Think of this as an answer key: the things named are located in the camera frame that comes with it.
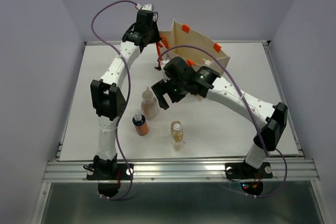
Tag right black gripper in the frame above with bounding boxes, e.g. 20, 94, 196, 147
151, 76, 188, 110

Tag peach conical squeeze bottle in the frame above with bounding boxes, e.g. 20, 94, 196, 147
141, 87, 159, 120

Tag cream canvas bag orange handles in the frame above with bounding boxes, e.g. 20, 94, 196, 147
156, 20, 230, 75

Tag orange bottle blue cap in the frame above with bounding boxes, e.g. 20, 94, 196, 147
132, 113, 149, 136

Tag clear amber liquid bottle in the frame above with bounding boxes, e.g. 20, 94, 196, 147
171, 121, 183, 151

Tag green liquid soap bottle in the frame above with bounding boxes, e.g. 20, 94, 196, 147
203, 59, 212, 67

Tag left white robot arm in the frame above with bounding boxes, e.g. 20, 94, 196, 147
89, 4, 161, 179

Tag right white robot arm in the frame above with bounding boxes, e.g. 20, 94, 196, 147
152, 57, 288, 177

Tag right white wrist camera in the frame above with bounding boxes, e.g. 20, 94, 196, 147
154, 60, 170, 82

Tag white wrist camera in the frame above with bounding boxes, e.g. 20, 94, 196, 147
154, 60, 170, 82
135, 4, 154, 12

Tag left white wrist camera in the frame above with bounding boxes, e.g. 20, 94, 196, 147
135, 4, 154, 12

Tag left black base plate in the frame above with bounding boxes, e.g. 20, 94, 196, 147
83, 162, 134, 199

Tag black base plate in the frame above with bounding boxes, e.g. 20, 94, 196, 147
224, 162, 274, 196
83, 162, 134, 199

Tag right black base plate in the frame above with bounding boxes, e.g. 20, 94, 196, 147
224, 162, 274, 196

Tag aluminium frame rail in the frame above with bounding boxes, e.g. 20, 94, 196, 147
31, 39, 328, 224

